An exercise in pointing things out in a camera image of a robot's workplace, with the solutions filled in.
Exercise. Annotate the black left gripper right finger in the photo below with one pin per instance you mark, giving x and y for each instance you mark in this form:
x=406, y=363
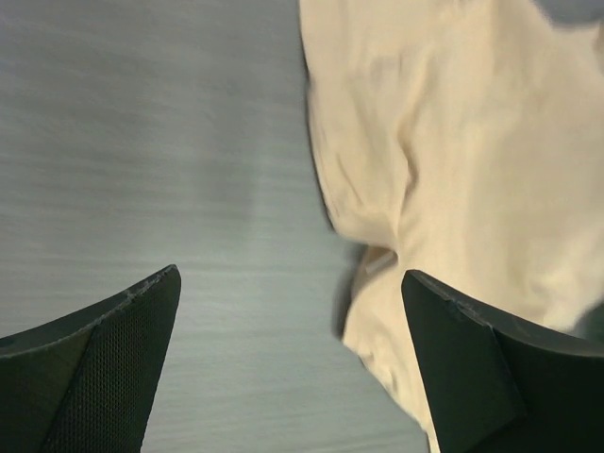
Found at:
x=496, y=382

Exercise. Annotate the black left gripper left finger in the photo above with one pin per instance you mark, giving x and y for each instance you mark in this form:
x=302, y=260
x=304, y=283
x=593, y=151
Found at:
x=86, y=382

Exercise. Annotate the beige t shirt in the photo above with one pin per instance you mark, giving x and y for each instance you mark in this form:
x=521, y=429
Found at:
x=463, y=139

